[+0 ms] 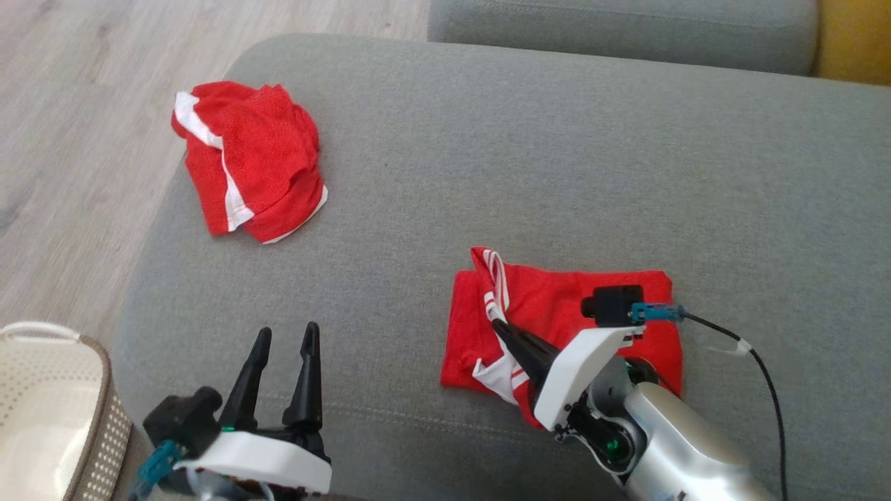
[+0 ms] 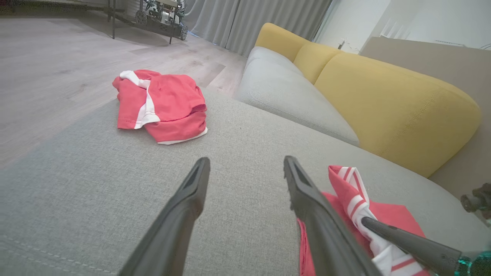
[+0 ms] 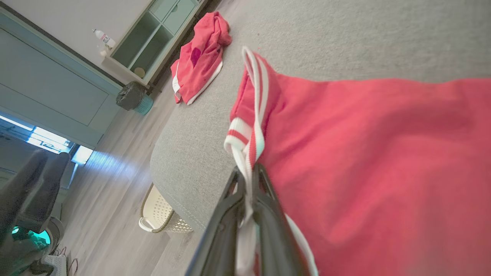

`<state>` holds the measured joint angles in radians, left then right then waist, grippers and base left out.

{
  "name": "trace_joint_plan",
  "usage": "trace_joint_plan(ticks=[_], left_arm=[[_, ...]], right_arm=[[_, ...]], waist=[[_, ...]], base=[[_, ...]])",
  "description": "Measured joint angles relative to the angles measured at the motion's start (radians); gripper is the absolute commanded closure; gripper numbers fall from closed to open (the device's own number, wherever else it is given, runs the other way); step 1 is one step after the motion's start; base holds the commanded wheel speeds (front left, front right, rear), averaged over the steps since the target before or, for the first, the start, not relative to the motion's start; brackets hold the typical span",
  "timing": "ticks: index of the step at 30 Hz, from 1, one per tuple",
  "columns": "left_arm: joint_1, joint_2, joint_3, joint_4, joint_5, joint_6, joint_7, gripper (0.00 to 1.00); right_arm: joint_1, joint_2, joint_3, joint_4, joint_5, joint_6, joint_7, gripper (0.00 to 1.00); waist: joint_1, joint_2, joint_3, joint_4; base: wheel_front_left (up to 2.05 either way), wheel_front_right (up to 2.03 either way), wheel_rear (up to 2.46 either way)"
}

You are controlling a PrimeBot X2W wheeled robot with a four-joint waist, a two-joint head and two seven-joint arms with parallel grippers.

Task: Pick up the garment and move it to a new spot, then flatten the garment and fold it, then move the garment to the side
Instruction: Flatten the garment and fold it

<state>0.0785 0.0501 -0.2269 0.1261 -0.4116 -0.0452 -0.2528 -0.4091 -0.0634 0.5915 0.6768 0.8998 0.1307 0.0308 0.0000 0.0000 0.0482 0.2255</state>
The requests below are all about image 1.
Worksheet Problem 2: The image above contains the white cable label tag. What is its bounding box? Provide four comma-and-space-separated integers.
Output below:
706, 337, 754, 357

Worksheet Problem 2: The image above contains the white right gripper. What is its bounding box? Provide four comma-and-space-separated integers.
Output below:
491, 317, 645, 432

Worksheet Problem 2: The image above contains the yellow cushion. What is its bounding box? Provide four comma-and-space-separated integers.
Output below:
810, 0, 891, 86

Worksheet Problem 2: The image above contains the teal camera connector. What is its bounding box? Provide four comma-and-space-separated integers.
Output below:
135, 440, 184, 489
630, 302, 688, 325

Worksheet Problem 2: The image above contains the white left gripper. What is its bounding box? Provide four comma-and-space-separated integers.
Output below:
174, 321, 333, 495

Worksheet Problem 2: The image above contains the teal right camera connector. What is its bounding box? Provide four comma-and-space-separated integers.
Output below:
630, 302, 688, 325

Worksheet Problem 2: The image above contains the red basketball jersey number 15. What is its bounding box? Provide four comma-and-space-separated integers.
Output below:
440, 246, 685, 429

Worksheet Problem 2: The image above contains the red shorts white stripe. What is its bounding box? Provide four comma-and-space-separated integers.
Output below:
171, 81, 329, 245

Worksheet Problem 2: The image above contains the cream perforated laundry basket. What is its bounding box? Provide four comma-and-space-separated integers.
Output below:
0, 321, 134, 501

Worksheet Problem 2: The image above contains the grey sofa cushion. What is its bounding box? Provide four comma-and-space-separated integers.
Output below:
427, 0, 819, 78

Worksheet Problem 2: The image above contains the teal left camera connector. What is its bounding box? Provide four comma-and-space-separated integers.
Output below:
135, 440, 184, 489

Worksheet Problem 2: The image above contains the grey fabric sofa seat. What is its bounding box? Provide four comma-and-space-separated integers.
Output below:
111, 33, 891, 501

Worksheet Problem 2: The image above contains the black right camera cable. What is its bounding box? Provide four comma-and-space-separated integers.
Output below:
681, 311, 790, 501

